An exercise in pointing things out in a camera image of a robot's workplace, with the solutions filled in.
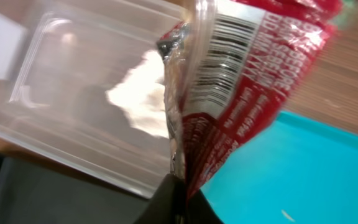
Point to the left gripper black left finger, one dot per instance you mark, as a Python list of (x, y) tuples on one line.
[(167, 206)]

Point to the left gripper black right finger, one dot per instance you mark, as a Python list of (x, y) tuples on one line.
[(199, 211)]

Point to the white tissue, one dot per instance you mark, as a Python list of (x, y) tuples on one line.
[(141, 95)]

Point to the red foil wrapper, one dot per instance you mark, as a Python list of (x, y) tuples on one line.
[(230, 66)]

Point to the teal plastic tray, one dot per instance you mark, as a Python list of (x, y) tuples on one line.
[(296, 171)]

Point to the clear plastic bin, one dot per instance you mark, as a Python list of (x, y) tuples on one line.
[(53, 95)]

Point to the black plastic bin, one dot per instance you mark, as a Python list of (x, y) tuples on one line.
[(35, 195)]

